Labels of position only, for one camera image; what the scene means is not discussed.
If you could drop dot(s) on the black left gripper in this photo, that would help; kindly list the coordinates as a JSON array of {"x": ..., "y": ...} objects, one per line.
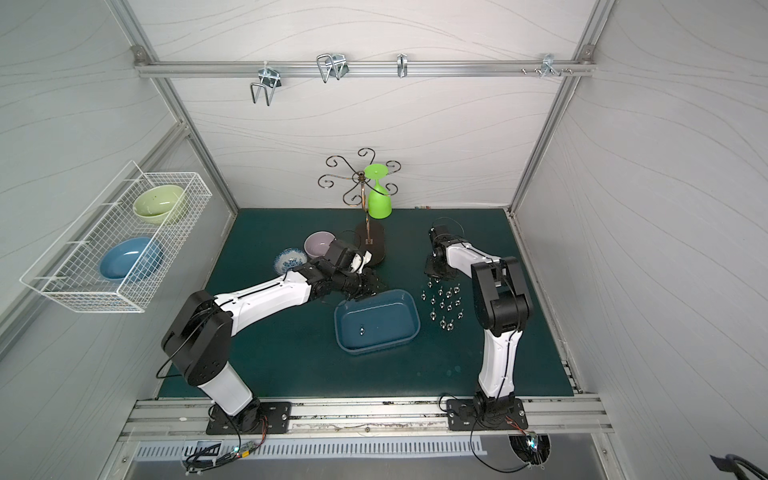
[{"x": 365, "y": 282}]

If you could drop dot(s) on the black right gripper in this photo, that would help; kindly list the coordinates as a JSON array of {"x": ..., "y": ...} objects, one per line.
[{"x": 435, "y": 264}]

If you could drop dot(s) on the blue plastic storage box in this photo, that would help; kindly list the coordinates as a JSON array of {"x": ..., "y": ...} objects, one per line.
[{"x": 390, "y": 318}]

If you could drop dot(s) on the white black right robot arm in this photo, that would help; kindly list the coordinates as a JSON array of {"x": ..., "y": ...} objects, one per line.
[{"x": 503, "y": 305}]

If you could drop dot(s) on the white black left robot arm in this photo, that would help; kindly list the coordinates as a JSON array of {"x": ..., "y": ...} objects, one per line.
[{"x": 199, "y": 340}]

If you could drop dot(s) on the pink ceramic bowl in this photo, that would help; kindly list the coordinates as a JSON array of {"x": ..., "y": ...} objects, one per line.
[{"x": 318, "y": 243}]

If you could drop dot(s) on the blue floral ceramic bowl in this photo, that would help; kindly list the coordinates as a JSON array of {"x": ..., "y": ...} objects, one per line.
[{"x": 289, "y": 259}]

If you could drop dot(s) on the copper cup tree stand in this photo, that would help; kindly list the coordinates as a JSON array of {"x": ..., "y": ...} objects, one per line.
[{"x": 370, "y": 233}]

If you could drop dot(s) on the green plastic goblet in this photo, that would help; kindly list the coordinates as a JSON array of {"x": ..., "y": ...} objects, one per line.
[{"x": 379, "y": 200}]

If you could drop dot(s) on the light green bowl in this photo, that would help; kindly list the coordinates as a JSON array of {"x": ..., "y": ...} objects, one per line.
[{"x": 165, "y": 204}]

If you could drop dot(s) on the metal single hook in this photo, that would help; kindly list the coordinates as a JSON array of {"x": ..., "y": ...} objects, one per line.
[{"x": 402, "y": 65}]

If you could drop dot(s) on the metal double hook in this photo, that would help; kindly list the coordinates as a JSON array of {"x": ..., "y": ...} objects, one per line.
[
  {"x": 268, "y": 81},
  {"x": 332, "y": 65}
]

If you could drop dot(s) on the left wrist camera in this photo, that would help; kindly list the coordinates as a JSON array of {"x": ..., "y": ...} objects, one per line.
[{"x": 346, "y": 257}]

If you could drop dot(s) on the white slotted cable duct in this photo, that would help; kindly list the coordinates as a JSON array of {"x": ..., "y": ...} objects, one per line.
[{"x": 320, "y": 448}]

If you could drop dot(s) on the white wire wall basket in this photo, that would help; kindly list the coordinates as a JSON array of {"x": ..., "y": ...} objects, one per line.
[{"x": 67, "y": 273}]

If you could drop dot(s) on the aluminium top rail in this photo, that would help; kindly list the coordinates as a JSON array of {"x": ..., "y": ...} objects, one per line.
[{"x": 357, "y": 69}]

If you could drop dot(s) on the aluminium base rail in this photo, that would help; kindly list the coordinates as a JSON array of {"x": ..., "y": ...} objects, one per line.
[{"x": 188, "y": 418}]

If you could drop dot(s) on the metal hook bracket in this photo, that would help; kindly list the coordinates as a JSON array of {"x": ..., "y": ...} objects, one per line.
[{"x": 547, "y": 68}]

